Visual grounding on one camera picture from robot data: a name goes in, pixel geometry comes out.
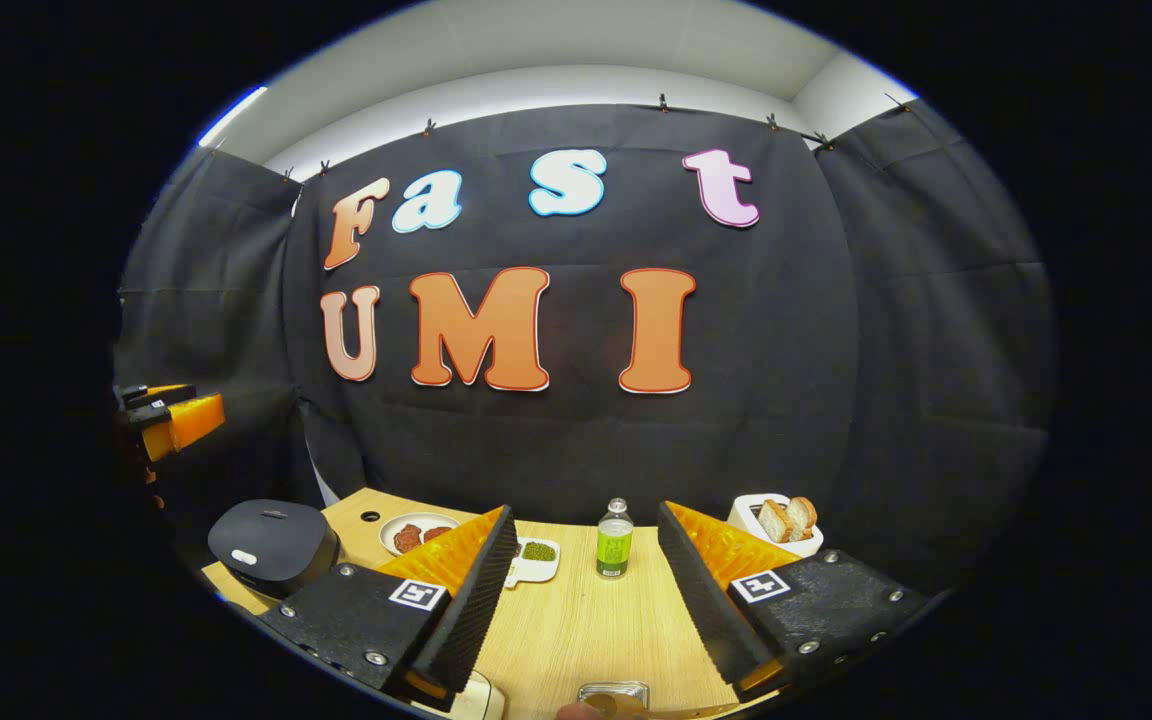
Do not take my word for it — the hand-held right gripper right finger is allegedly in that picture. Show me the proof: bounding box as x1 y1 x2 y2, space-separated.
657 500 929 706

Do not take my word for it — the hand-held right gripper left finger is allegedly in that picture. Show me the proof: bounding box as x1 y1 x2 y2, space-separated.
258 504 520 713

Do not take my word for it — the dark grey rice cooker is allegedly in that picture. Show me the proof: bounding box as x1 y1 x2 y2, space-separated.
207 499 342 599

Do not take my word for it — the white divided dish with beans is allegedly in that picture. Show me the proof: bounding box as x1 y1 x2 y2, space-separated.
504 537 562 589

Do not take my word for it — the white container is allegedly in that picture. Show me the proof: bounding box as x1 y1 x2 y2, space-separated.
412 670 507 720

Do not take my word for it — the white plate with red meat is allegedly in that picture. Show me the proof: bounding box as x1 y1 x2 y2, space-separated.
378 512 462 557

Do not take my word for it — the white toaster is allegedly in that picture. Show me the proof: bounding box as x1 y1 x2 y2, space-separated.
728 493 825 558

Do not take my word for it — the green label drink bottle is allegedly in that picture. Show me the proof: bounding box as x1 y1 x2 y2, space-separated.
596 498 635 579

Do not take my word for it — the black backdrop cloth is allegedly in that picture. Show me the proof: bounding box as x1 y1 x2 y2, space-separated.
114 98 1055 601

